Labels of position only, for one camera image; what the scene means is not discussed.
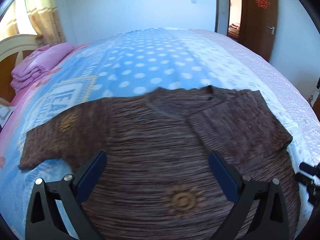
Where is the brown knitted sweater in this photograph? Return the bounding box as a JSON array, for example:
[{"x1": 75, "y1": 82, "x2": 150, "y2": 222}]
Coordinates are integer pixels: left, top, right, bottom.
[{"x1": 19, "y1": 86, "x2": 300, "y2": 239}]

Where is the patterned white pillow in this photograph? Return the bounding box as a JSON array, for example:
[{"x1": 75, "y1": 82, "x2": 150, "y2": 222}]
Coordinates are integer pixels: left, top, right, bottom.
[{"x1": 0, "y1": 98, "x2": 15, "y2": 130}]

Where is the folded pink quilt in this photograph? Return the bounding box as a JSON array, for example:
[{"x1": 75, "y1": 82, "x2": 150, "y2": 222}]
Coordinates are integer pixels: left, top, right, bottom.
[{"x1": 10, "y1": 42, "x2": 73, "y2": 93}]

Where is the cream wooden headboard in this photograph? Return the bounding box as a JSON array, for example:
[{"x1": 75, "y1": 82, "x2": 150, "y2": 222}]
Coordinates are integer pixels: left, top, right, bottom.
[{"x1": 0, "y1": 34, "x2": 38, "y2": 102}]

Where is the blue polka dot blanket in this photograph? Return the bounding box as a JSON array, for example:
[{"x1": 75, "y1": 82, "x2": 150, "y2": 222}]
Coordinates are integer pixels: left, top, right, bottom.
[{"x1": 0, "y1": 27, "x2": 313, "y2": 240}]

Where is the brown wooden door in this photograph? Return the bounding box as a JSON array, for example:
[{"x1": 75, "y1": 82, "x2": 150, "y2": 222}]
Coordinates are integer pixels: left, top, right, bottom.
[{"x1": 238, "y1": 0, "x2": 278, "y2": 61}]

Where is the red paper door decoration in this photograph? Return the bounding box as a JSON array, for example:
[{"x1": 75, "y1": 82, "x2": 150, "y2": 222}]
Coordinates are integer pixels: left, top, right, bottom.
[{"x1": 255, "y1": 0, "x2": 270, "y2": 9}]

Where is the yellow curtain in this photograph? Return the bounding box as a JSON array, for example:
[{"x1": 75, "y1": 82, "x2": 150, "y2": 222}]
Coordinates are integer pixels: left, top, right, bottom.
[{"x1": 1, "y1": 0, "x2": 66, "y2": 46}]

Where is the silver door handle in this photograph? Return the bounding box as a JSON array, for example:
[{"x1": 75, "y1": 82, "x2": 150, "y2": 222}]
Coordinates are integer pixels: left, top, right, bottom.
[{"x1": 267, "y1": 27, "x2": 275, "y2": 35}]

